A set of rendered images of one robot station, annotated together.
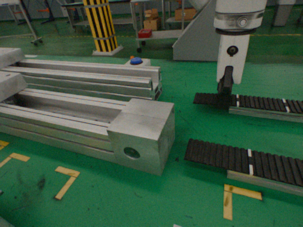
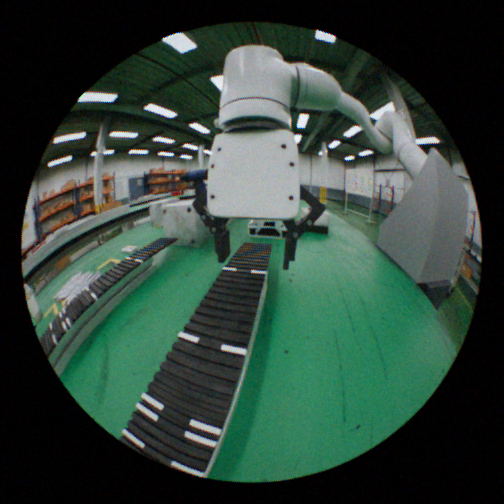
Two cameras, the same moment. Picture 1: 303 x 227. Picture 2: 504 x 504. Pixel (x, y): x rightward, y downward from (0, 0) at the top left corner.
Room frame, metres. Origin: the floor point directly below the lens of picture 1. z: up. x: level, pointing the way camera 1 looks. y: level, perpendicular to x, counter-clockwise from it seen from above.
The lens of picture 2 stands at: (0.32, -0.36, 0.91)
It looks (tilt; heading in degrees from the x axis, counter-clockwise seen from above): 25 degrees down; 78
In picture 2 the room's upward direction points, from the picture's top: straight up
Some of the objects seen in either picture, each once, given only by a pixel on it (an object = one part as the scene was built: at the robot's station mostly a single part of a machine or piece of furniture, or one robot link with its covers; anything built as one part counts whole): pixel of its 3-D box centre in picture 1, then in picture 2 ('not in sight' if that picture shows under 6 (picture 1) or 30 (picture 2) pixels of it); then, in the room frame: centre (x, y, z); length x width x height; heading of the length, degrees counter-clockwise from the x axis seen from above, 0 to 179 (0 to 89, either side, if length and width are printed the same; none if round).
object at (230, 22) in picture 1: (236, 20); (253, 123); (0.36, -0.18, 0.99); 0.09 x 0.08 x 0.03; 156
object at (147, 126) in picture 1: (148, 130); (192, 221); (0.25, 0.02, 0.83); 0.12 x 0.09 x 0.10; 156
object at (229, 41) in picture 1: (231, 52); (254, 168); (0.36, -0.18, 0.93); 0.10 x 0.07 x 0.11; 156
